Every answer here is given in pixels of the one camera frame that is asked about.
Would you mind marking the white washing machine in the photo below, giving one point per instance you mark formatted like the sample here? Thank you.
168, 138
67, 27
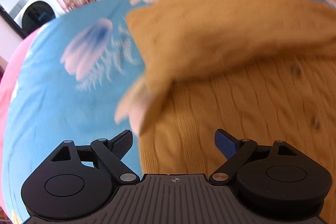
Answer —
32, 14

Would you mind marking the mustard cable-knit cardigan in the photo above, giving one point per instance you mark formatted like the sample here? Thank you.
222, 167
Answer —
193, 42

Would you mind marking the pink blanket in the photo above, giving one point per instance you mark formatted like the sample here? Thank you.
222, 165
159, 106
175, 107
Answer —
26, 113

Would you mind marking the blue floral bed sheet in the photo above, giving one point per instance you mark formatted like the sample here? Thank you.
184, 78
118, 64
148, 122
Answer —
65, 82

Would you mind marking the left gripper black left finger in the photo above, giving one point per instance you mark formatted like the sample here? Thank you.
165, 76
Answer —
77, 180

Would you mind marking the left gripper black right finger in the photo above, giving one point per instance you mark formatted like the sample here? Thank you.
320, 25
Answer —
276, 181

